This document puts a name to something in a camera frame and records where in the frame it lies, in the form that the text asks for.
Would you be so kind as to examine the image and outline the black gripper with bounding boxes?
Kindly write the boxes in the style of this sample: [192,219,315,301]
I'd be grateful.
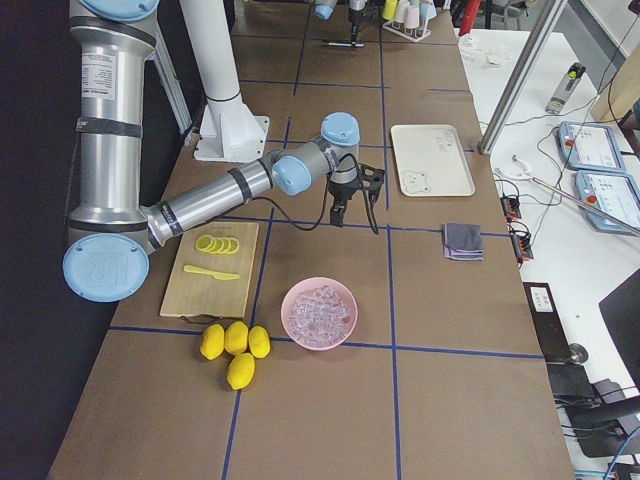
[328,179,361,226]
[348,0,367,46]

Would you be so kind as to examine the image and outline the yellow lemon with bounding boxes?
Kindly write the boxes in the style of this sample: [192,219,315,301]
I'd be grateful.
[226,352,256,390]
[248,325,271,359]
[200,324,225,360]
[224,321,249,356]

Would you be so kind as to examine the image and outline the yellow green cup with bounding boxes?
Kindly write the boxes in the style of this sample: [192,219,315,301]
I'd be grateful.
[382,0,398,21]

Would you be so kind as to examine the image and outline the blue cup in rack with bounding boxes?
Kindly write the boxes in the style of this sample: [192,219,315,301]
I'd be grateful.
[419,0,437,22]

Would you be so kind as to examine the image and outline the clear water bottle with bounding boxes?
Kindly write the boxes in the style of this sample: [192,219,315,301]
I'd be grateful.
[545,62,586,115]

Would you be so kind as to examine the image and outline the wooden cutting board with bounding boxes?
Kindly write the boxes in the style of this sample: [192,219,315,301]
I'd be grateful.
[160,222,259,319]

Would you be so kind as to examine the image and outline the black relay box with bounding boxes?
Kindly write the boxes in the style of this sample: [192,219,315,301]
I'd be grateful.
[500,195,522,222]
[510,231,534,264]

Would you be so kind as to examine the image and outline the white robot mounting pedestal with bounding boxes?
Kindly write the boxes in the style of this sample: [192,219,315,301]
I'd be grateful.
[180,0,269,163]

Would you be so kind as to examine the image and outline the pink bowl with ice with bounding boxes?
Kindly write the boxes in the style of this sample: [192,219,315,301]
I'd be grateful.
[281,277,358,351]

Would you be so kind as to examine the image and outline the upper teach pendant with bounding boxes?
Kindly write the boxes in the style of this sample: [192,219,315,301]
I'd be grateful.
[558,121,626,173]

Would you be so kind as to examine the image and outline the aluminium frame post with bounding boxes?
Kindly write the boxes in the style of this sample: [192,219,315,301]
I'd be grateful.
[478,0,568,155]

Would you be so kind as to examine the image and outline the purple folded cloth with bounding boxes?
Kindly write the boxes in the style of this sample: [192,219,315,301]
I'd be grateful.
[443,242,484,261]

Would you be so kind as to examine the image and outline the grabber stick tool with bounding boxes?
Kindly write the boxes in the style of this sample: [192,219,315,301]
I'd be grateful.
[494,155,639,237]

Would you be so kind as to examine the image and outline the pink cup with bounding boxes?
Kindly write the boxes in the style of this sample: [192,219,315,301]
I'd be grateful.
[404,4,420,30]

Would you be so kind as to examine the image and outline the cream bear tray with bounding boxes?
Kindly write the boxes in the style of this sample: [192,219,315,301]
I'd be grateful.
[391,124,475,197]

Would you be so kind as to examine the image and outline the teach pendant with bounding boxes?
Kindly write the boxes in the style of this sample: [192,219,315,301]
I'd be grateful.
[575,170,639,229]
[558,121,626,173]

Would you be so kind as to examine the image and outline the white cup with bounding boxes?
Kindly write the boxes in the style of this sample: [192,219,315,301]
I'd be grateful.
[393,0,410,24]

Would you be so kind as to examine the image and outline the lower teach pendant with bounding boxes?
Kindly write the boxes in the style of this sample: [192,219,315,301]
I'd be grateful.
[575,170,639,229]

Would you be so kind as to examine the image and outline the computer monitor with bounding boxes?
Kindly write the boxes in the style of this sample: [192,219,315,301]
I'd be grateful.
[599,270,640,385]

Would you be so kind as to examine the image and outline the lemon slice front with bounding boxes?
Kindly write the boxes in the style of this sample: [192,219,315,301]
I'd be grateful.
[195,234,214,252]

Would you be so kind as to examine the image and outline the steel muddler black tip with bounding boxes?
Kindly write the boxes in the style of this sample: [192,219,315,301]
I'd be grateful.
[322,40,365,48]

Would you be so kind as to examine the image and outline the metal cup rack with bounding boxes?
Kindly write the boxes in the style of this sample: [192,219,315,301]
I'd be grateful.
[382,20,432,43]

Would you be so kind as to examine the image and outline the power strip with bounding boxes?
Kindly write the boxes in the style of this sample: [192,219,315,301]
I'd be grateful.
[530,286,555,313]

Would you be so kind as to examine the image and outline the crumpled plastic bags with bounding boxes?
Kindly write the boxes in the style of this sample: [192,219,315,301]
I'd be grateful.
[458,34,512,67]

